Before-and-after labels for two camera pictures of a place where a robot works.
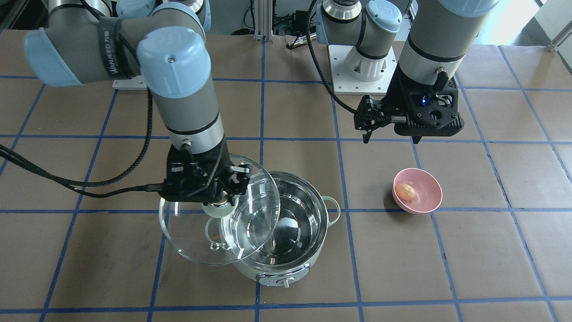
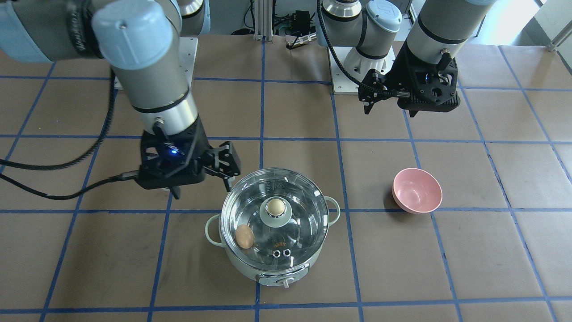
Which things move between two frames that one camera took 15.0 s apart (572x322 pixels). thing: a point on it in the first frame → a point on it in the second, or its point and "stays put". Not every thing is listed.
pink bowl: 416,191 stays put
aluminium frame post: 263,19 stays put
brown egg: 405,192 → 244,236
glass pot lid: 242,235 → 274,218
